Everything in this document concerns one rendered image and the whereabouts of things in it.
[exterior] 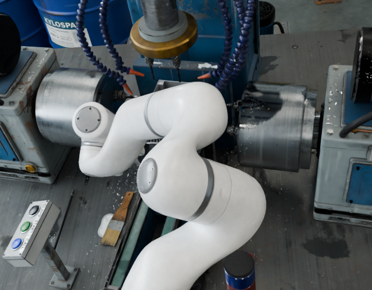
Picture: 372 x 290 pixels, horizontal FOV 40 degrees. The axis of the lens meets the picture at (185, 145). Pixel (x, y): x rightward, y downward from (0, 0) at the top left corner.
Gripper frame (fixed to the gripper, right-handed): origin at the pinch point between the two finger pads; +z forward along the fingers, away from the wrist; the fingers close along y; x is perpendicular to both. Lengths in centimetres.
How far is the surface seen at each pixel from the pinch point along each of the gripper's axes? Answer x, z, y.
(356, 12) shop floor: 145, 209, 65
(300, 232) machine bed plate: -16, 24, 46
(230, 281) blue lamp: -29, -28, 35
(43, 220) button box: -23.1, -10.8, -17.5
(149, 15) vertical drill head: 30.7, -18.4, 4.5
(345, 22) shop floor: 134, 203, 57
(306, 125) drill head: 11.1, 1.8, 44.9
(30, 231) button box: -26.1, -13.4, -19.0
